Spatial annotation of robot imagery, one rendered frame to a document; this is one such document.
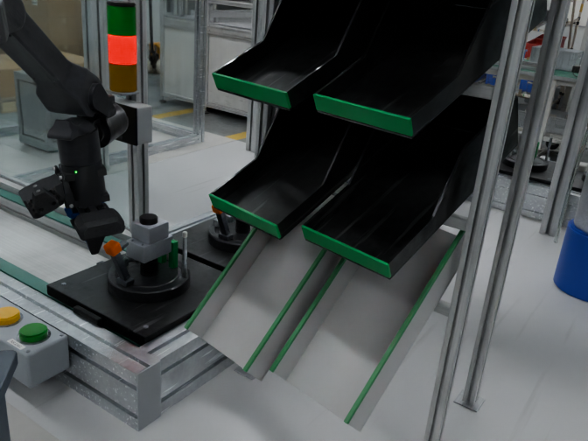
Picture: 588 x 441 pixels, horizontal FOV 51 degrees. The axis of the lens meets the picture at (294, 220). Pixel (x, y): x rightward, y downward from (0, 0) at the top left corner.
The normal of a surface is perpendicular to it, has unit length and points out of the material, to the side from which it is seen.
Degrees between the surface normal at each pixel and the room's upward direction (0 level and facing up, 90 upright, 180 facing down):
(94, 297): 0
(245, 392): 0
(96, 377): 90
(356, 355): 45
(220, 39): 90
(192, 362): 90
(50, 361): 90
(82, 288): 0
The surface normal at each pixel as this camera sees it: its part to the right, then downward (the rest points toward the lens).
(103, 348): 0.07, -0.92
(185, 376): 0.82, 0.28
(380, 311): -0.44, -0.50
